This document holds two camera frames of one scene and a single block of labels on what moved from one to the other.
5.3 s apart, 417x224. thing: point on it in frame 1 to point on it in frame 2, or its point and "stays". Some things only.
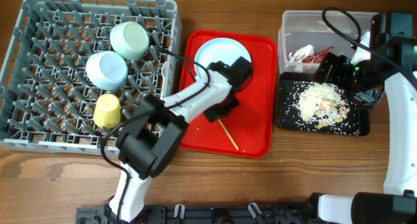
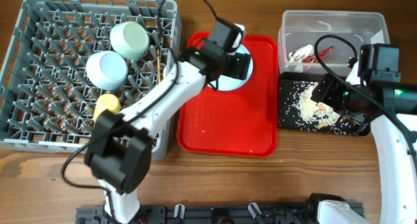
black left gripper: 214,115 to 240,68
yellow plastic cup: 107,112 stays
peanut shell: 322,124 stays
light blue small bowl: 107,70 stays
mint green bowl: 130,40 stays
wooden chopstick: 225,129 to 159,74
